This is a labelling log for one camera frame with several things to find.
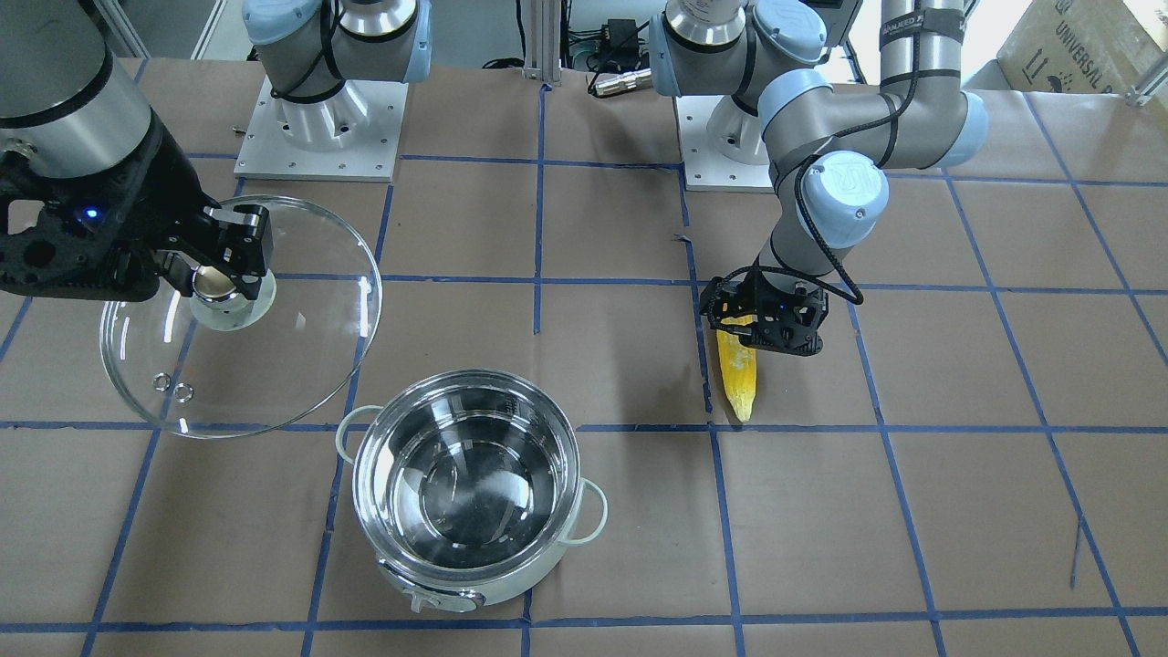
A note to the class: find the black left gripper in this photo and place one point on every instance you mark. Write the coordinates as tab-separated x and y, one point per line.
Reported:
717	302

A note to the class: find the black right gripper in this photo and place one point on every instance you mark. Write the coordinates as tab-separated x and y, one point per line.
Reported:
162	199

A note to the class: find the yellow corn cob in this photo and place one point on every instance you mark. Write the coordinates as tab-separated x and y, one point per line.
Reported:
737	366

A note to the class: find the glass pot lid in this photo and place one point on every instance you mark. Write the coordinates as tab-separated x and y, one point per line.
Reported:
218	365

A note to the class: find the pale green cooking pot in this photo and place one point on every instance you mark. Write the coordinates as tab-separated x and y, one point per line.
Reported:
467	486

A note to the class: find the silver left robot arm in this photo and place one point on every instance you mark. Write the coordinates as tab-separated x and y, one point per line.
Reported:
827	152

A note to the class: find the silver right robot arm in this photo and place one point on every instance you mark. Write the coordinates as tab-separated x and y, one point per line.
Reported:
66	95

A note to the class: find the black power adapter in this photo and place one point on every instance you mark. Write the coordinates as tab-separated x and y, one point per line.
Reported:
619	38

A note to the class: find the cardboard box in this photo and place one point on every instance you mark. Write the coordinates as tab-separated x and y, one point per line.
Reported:
1083	46

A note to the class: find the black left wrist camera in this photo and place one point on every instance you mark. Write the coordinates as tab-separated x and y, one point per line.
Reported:
788	323

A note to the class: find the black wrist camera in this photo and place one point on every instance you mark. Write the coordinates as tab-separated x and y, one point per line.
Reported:
77	238
788	323

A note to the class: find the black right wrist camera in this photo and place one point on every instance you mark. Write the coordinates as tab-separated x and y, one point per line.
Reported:
77	238

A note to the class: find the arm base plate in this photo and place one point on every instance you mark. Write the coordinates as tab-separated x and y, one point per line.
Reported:
352	137
722	147

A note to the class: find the aluminium frame post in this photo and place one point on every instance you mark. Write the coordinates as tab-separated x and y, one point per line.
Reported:
544	33

